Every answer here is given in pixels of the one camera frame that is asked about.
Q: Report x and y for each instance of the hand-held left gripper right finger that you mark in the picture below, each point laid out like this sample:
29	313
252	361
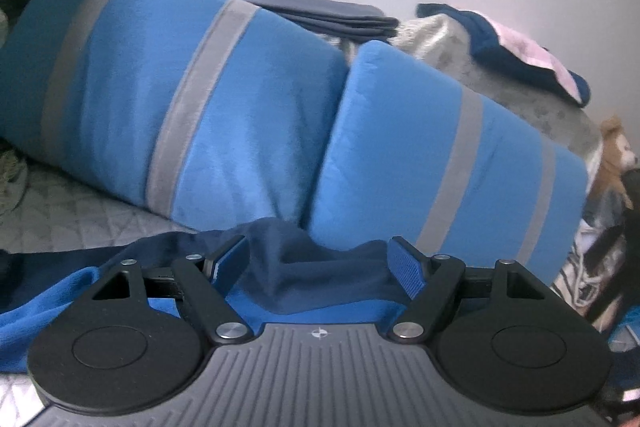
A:
405	272

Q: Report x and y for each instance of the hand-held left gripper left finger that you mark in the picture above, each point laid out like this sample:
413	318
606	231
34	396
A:
230	257

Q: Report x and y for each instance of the blue fleece garment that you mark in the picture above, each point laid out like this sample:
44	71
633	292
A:
300	272

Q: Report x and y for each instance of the folded grey-blue clothes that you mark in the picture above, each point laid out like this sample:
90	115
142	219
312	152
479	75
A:
325	14

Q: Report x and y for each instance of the short blue grey-striped pillow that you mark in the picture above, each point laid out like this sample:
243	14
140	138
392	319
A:
400	147

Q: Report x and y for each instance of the black-and-white striped cloth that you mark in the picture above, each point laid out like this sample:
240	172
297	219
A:
585	267

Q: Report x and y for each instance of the long blue grey-striped pillow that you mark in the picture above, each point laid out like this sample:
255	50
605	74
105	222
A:
125	82

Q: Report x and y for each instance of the pale patterned duvet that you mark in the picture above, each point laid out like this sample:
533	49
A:
500	72

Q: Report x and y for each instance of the pale fuzzy cloth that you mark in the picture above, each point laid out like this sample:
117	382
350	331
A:
12	182

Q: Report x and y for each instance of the blue-and-white patterned cloth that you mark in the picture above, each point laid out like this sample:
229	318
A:
625	339

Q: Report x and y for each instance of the brown plush toy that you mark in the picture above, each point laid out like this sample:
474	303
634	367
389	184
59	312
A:
612	157

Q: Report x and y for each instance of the pink cloth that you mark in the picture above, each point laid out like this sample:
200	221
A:
525	47

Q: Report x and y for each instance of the navy blue garment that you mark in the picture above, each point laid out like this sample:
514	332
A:
465	22

